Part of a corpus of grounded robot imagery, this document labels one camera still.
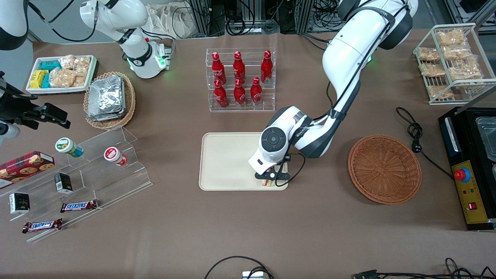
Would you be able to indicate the small grey device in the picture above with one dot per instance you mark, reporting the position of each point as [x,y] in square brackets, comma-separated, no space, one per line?
[252,275]

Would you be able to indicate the red cola bottle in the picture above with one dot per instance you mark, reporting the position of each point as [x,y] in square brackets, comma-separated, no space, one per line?
[239,68]
[221,97]
[266,68]
[218,69]
[240,95]
[256,94]

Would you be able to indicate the bagged fried snack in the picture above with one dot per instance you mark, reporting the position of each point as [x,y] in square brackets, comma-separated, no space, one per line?
[432,70]
[451,37]
[440,92]
[456,52]
[428,54]
[465,71]

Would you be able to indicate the white rectangular snack tray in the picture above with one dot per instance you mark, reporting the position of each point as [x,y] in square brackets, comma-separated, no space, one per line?
[58,90]

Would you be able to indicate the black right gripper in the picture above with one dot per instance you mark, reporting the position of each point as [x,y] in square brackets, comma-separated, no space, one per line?
[16,107]

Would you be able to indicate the stack of foil containers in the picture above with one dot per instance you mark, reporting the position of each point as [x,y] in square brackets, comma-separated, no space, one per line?
[105,99]

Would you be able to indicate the beige rectangular serving tray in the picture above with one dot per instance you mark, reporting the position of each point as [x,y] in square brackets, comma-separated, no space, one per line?
[226,161]

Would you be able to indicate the yellow snack packet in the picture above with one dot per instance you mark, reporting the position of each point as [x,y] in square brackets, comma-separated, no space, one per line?
[37,78]

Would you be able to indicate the triangular sandwich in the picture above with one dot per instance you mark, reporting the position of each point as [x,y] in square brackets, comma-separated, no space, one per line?
[268,183]

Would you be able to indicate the white plastic bag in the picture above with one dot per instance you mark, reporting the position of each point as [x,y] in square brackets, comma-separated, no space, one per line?
[170,21]

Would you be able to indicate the red cookie box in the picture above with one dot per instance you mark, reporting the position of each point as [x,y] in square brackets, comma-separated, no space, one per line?
[23,166]

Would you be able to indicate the Snickers chocolate bar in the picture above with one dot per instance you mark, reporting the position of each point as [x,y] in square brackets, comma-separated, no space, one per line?
[78,205]
[42,225]

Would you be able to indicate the round brown wicker basket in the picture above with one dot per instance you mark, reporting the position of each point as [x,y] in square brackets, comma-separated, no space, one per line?
[383,170]

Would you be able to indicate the oval light wicker basket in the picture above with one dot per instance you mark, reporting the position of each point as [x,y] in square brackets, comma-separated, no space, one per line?
[130,104]

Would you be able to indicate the black machine with yellow panel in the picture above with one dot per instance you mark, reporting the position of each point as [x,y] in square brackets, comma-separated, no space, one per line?
[471,209]

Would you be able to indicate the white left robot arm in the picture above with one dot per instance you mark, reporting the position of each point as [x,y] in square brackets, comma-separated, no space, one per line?
[348,58]

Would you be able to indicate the red lid yogurt cup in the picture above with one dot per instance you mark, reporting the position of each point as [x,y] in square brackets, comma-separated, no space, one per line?
[113,155]

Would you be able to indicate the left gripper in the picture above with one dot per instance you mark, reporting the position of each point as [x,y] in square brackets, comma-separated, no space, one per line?
[287,159]

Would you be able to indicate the small black white carton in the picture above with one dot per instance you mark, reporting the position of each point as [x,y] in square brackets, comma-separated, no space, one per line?
[19,203]

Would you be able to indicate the teal snack packet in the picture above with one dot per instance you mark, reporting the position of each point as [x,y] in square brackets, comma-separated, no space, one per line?
[46,80]
[50,65]

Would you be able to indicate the clear bag of rice crackers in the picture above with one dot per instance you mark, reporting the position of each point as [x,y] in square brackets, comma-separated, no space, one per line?
[82,66]
[61,77]
[67,62]
[79,81]

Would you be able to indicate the green lid yogurt cup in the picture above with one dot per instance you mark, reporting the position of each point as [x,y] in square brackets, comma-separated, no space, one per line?
[66,146]

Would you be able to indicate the clear acrylic bottle rack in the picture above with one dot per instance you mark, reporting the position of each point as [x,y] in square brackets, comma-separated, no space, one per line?
[267,104]

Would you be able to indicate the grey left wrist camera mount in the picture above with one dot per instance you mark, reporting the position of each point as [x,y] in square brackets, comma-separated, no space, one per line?
[277,176]

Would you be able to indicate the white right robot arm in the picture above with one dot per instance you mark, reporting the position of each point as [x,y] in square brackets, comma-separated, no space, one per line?
[135,42]

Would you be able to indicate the clear acrylic stepped shelf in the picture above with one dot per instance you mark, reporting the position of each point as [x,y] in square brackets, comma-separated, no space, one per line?
[97,182]

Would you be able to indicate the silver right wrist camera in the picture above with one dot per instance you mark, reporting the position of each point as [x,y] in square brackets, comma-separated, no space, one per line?
[8,131]

